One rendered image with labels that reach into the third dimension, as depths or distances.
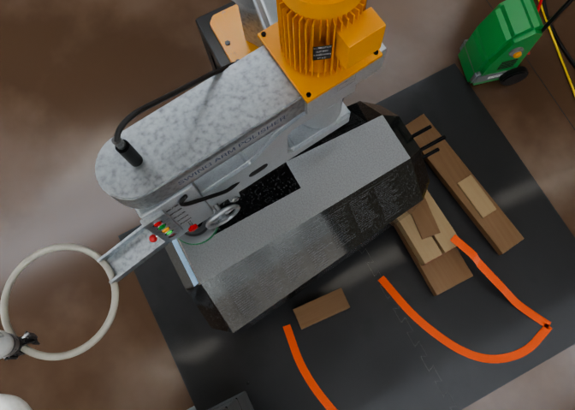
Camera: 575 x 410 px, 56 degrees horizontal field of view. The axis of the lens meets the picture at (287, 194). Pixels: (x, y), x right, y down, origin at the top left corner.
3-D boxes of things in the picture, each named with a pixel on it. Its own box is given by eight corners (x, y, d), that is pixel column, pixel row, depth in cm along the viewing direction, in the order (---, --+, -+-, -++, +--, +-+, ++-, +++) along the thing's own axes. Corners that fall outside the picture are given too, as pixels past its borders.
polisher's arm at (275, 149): (322, 94, 232) (325, 32, 185) (352, 135, 227) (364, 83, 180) (176, 187, 224) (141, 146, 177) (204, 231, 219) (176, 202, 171)
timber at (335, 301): (301, 329, 309) (301, 329, 297) (293, 310, 312) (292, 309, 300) (348, 308, 311) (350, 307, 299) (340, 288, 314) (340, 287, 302)
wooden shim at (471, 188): (456, 183, 320) (457, 182, 319) (470, 175, 321) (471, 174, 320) (482, 218, 315) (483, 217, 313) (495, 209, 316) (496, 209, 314)
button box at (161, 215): (180, 224, 202) (160, 207, 175) (184, 230, 202) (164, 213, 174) (162, 236, 201) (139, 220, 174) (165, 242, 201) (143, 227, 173)
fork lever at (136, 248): (220, 158, 225) (216, 157, 221) (245, 195, 221) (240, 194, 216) (99, 252, 236) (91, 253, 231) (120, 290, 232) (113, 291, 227)
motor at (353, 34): (330, -9, 172) (337, -108, 133) (388, 63, 165) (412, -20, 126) (257, 36, 169) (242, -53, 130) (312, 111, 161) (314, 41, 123)
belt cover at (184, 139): (338, 20, 188) (340, -9, 172) (381, 74, 182) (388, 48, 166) (98, 167, 177) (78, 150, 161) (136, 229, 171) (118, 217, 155)
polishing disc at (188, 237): (174, 195, 246) (174, 194, 245) (221, 199, 245) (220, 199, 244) (168, 241, 241) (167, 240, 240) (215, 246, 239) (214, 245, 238)
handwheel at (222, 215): (230, 193, 216) (225, 182, 201) (244, 213, 213) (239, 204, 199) (198, 213, 214) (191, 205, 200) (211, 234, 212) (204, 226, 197)
